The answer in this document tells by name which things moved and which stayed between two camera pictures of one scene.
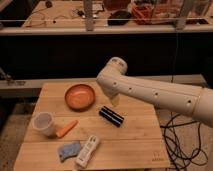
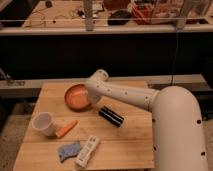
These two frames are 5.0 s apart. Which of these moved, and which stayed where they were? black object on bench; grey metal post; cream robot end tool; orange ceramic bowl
Moved: cream robot end tool
Stayed: black object on bench; grey metal post; orange ceramic bowl
